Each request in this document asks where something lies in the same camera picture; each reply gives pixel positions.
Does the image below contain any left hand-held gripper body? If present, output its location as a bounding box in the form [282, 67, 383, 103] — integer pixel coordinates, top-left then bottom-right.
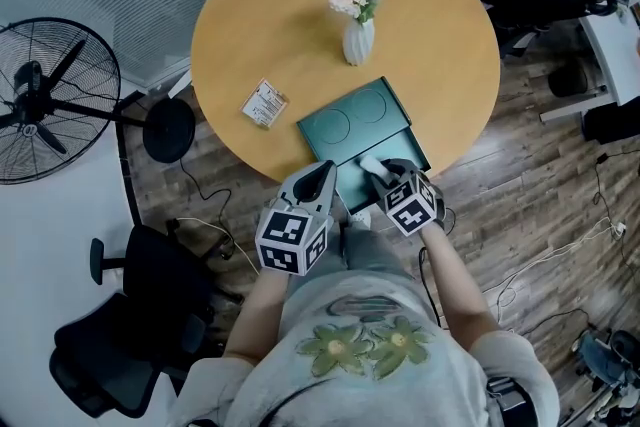
[254, 194, 335, 277]

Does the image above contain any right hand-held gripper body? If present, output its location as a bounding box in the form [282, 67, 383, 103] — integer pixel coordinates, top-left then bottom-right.
[380, 168, 447, 238]

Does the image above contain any small white item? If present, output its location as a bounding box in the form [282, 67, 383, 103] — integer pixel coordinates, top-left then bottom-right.
[359, 154, 385, 176]

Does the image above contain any green box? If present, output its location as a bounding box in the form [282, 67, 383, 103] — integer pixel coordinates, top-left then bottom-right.
[295, 75, 433, 216]

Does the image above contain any person's right forearm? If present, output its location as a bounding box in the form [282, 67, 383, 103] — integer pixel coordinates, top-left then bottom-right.
[420, 220, 502, 342]

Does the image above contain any person's left forearm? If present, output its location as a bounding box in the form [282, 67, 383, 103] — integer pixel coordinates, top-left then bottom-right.
[222, 270, 293, 362]

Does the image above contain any black box under desk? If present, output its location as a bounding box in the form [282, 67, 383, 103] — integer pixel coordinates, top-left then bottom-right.
[581, 95, 640, 147]

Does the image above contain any person's grey trouser leg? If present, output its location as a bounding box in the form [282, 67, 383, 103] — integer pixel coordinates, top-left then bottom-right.
[339, 220, 407, 281]

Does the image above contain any white ribbed vase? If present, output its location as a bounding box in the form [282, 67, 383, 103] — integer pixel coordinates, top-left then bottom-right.
[341, 16, 377, 67]

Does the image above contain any grey flower print shirt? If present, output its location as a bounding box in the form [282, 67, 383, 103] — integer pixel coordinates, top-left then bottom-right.
[168, 272, 561, 427]

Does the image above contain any black mesh office chair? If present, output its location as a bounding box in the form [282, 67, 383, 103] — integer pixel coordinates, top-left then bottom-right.
[48, 214, 244, 420]

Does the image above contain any black round bin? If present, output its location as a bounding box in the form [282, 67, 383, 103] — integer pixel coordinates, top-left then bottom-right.
[546, 63, 592, 99]

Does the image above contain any black waist pack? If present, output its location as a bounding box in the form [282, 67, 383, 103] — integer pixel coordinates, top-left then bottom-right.
[485, 375, 532, 427]

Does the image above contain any blue grey wheeled equipment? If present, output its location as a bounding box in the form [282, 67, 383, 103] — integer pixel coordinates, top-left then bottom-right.
[572, 327, 640, 399]

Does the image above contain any white desk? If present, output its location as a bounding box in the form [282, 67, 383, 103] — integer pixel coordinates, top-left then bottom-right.
[528, 0, 640, 124]

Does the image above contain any black standing fan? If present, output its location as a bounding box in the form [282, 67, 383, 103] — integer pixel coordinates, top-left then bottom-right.
[0, 16, 197, 187]

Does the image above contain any black fan cable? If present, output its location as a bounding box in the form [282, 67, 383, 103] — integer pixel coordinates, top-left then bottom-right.
[178, 158, 237, 261]

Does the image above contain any long white floor cable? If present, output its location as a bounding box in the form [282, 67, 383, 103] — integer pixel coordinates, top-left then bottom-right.
[482, 217, 624, 331]

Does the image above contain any black floor cable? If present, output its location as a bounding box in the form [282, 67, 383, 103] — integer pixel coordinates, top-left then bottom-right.
[592, 152, 640, 286]

